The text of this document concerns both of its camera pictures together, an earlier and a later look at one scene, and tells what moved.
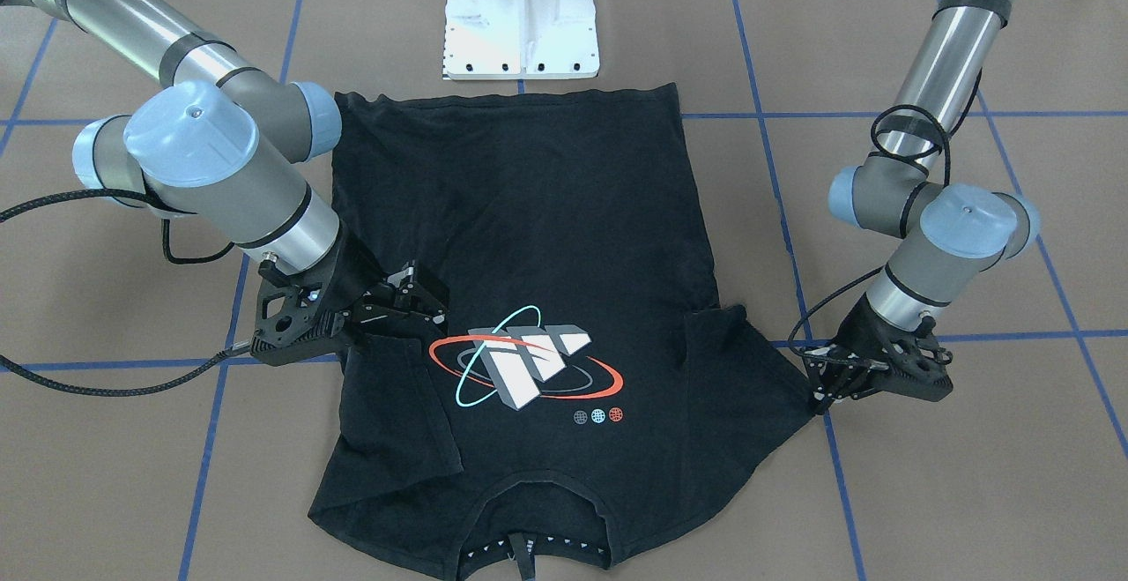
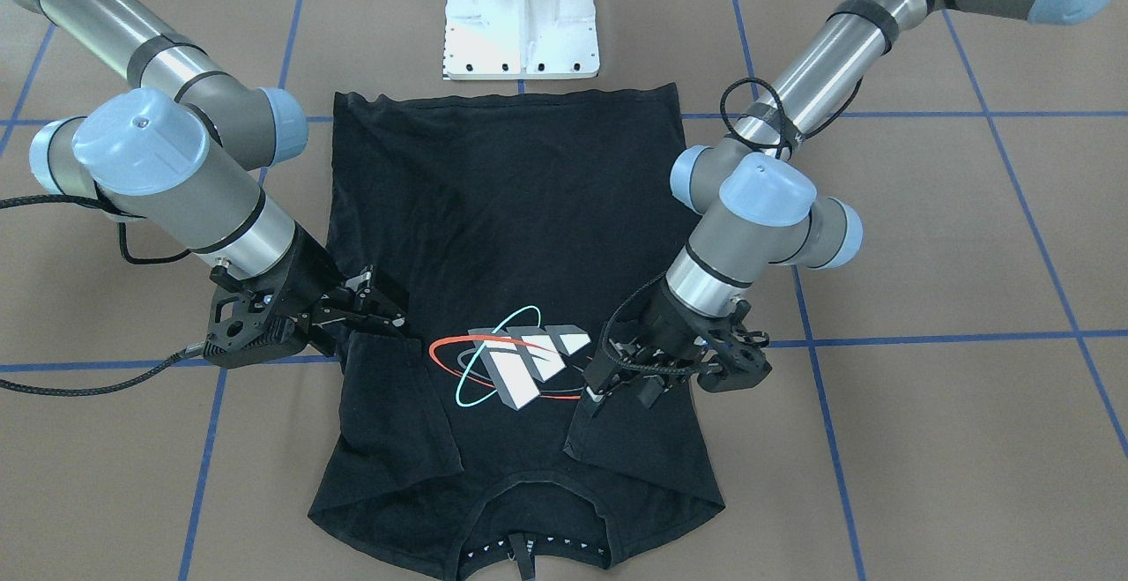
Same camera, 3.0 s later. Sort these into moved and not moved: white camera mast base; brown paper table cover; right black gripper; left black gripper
Moved: left black gripper; right black gripper
Not moved: brown paper table cover; white camera mast base
